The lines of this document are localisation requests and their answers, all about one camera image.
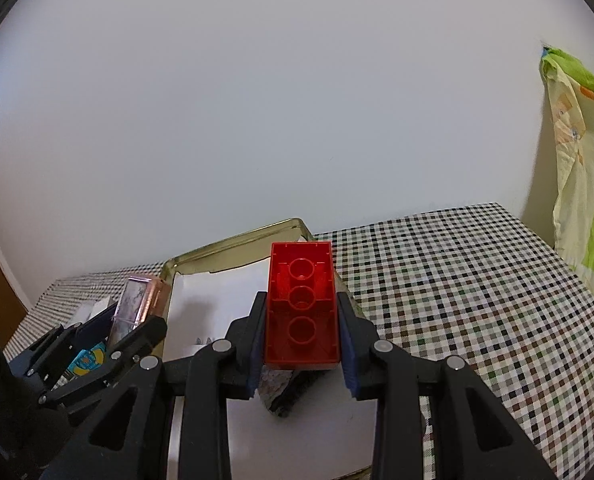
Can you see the checkered tablecloth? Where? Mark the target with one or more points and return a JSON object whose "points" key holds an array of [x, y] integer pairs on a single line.
{"points": [[457, 300]]}

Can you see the dark speckled block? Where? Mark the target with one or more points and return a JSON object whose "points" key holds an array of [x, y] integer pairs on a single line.
{"points": [[284, 392]]}

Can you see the pink transparent plastic box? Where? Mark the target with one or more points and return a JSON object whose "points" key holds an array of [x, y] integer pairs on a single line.
{"points": [[137, 305]]}

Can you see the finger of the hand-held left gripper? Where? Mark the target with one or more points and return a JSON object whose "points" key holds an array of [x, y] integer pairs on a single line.
{"points": [[94, 327], [127, 350]]}

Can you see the gold metal tin box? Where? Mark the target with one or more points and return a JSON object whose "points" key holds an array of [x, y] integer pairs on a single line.
{"points": [[212, 252]]}

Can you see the blue and yellow card pack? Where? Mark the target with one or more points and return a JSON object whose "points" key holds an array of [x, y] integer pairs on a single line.
{"points": [[89, 362]]}

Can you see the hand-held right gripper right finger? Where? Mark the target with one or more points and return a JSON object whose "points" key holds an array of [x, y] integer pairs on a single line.
{"points": [[349, 356]]}

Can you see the red plastic building block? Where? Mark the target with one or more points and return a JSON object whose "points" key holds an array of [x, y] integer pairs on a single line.
{"points": [[302, 305]]}

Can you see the white small box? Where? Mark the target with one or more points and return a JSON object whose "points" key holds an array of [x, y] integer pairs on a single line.
{"points": [[89, 310]]}

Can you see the green and yellow printed cloth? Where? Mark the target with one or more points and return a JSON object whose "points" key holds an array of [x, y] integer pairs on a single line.
{"points": [[584, 175]]}

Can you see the white paper sheet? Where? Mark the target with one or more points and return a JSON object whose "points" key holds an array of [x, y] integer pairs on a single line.
{"points": [[207, 305]]}

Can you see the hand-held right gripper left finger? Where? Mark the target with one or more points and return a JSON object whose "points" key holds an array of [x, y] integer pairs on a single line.
{"points": [[255, 360]]}

